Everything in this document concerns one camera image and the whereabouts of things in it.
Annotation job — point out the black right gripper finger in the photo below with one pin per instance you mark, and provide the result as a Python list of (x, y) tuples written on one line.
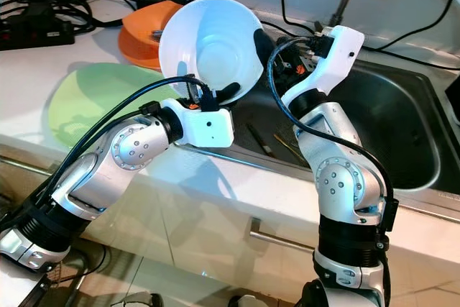
[(266, 47)]

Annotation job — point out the grey robot foot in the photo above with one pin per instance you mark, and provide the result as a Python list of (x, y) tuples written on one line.
[(136, 300), (248, 301)]

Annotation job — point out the light green plate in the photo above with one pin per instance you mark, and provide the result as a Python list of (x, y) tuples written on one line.
[(93, 106)]

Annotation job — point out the orange bowl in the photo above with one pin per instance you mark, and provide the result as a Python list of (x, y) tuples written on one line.
[(144, 23)]

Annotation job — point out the white kitchen cabinet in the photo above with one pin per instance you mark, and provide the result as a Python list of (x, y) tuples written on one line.
[(187, 228)]

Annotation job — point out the silver metal cutlery piece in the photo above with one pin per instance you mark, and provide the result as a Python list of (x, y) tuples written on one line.
[(158, 34)]

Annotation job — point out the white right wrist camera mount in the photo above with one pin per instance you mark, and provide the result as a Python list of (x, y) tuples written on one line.
[(334, 62)]

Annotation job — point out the stainless steel sink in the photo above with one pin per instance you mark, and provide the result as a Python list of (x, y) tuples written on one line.
[(395, 127)]

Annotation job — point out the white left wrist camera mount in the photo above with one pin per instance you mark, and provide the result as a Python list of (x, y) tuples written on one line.
[(208, 129)]

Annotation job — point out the black power strip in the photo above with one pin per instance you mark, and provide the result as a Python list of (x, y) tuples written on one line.
[(39, 34)]

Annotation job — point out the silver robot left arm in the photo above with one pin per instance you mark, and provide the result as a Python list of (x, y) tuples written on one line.
[(122, 159)]

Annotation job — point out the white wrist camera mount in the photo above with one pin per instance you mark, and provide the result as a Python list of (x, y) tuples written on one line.
[(208, 129), (334, 62)]

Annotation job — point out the grey robot left foot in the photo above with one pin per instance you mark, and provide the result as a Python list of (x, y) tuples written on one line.
[(136, 300)]

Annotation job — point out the white bowl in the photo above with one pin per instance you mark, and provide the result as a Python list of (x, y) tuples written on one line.
[(212, 41)]

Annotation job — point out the grey robot right foot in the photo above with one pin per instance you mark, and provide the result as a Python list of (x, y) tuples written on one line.
[(248, 301)]

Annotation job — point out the brown wooden chopstick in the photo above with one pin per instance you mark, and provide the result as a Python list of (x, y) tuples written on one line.
[(259, 139), (290, 149)]

